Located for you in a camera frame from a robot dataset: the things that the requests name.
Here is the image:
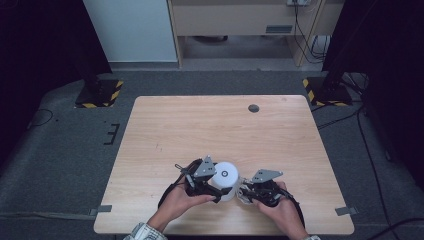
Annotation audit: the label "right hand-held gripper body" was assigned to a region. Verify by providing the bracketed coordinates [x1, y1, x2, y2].
[249, 168, 285, 208]

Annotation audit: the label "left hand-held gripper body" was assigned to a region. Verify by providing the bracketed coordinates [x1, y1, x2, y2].
[184, 154, 218, 198]

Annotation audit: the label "white cylindrical device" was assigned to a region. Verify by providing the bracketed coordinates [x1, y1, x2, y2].
[209, 161, 241, 203]

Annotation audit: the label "person's right hand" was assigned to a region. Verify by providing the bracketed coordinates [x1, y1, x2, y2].
[252, 180, 310, 240]

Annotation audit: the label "person's left hand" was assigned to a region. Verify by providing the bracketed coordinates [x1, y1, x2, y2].
[147, 184, 218, 233]

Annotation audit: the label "grey tape strip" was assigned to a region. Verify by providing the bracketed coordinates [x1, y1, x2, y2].
[334, 206, 359, 217]
[88, 204, 113, 217]

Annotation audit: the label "striped black stand base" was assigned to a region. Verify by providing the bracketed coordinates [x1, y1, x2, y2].
[74, 77, 125, 110]
[302, 76, 354, 108]

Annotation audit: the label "beige wooden cabinet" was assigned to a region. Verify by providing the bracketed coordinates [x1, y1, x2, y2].
[166, 0, 346, 70]

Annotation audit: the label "white panel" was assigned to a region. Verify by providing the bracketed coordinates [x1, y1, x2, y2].
[82, 0, 179, 64]

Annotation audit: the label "dark curtain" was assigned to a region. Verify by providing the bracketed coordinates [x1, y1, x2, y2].
[321, 0, 424, 192]
[0, 0, 113, 169]

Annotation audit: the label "black wrist strap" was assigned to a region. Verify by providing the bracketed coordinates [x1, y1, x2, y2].
[157, 159, 196, 209]
[281, 188, 307, 229]

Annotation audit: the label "long black floor cable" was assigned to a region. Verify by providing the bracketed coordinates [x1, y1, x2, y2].
[355, 106, 396, 234]

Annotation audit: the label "thick black floor cable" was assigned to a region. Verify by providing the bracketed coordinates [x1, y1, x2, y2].
[365, 217, 424, 240]

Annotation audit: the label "black hanging cables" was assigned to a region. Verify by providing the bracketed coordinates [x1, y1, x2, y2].
[293, 3, 330, 65]

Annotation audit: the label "thin black floor cable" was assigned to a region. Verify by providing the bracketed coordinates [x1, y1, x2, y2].
[28, 107, 55, 129]

